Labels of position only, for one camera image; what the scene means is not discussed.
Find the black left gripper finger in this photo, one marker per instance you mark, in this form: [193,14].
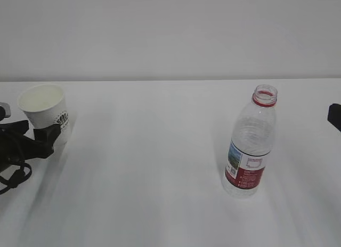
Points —
[19,127]
[42,144]

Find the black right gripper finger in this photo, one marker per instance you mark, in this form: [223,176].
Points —
[334,115]

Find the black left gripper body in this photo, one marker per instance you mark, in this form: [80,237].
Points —
[12,152]

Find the white paper cup green logo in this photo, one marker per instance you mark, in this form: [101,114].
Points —
[45,105]

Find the clear Nongfu Spring water bottle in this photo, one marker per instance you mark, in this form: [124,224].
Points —
[251,143]

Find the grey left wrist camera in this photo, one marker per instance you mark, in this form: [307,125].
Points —
[5,111]

